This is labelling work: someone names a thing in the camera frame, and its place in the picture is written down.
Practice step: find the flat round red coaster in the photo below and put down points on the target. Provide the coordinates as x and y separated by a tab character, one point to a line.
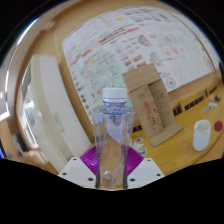
218	126

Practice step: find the small colourful card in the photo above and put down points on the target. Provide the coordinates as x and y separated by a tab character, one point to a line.
138	140
142	151

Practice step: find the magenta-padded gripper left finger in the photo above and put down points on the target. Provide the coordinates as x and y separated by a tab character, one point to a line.
78	170

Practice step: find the large printed wall poster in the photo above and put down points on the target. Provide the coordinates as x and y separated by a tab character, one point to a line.
133	43

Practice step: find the brown cardboard box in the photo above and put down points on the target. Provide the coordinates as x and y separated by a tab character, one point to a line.
150	103

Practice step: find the white marker pen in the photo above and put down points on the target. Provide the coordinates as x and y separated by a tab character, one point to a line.
212	104

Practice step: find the clear plastic water bottle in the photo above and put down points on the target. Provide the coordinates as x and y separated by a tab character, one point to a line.
113	133

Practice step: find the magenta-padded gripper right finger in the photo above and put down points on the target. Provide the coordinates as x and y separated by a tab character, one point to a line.
143	170

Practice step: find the white cup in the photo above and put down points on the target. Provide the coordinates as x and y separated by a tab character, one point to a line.
201	136

